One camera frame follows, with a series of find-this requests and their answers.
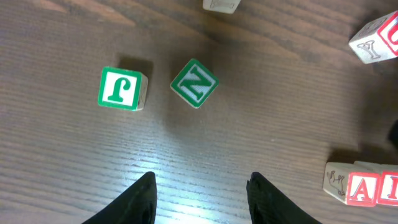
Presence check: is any green N block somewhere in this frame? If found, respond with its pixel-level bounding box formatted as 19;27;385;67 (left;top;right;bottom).
170;58;219;109

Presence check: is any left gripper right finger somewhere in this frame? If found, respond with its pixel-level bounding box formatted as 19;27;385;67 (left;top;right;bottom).
246;172;320;224

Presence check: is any green J block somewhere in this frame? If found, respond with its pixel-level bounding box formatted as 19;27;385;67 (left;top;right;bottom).
98;67;149;111

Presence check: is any red I block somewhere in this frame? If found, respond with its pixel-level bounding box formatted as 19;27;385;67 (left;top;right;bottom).
354;161;398;207

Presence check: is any red A block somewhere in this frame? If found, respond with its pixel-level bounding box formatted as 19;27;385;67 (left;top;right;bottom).
323;162;380;207

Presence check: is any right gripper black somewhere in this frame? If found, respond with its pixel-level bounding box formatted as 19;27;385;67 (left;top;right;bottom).
388;120;398;149

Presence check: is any yellow block far left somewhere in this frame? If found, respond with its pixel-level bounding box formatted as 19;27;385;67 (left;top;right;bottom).
203;0;241;14

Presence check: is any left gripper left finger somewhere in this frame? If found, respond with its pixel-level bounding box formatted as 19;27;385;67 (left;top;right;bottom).
83;172;157;224

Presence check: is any red U block left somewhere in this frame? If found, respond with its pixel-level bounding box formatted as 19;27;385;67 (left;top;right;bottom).
348;11;397;64

